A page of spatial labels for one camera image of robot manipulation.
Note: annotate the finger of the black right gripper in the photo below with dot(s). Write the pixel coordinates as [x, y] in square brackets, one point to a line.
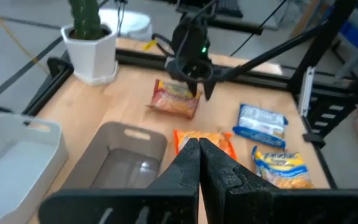
[193, 87]
[210, 88]

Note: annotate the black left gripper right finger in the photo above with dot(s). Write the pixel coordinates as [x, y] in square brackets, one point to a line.
[222, 174]

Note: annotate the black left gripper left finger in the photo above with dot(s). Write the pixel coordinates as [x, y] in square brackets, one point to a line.
[185, 171]

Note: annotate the red Maruchan noodle packet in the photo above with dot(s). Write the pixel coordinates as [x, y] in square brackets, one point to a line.
[172, 101]

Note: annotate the orange Maruchan noodle packet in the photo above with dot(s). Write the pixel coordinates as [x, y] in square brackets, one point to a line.
[221, 140]

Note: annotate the blue yellow Maruchan noodle packet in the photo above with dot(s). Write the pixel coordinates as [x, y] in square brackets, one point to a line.
[281, 168]

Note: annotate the blue white Maruchan noodle packet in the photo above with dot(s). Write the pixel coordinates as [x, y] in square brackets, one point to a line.
[261, 121]

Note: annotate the white round container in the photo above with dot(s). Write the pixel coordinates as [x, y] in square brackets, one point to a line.
[132, 25]

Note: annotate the grey plastic bin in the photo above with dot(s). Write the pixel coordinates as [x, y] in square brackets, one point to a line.
[104, 137]

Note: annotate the white hexagonal plant pot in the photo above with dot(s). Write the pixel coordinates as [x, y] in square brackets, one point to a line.
[92, 59]

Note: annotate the green cactus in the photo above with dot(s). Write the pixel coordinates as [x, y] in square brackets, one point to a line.
[85, 18]

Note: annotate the white plastic bin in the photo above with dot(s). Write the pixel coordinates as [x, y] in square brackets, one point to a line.
[17, 174]

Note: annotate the white metal bracket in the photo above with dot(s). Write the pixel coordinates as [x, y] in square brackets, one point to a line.
[307, 93]

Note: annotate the black rail clamp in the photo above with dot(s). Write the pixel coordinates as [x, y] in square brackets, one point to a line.
[314, 140]

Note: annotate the black slotted mount plate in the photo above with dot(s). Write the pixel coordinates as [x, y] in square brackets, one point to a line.
[340, 99]

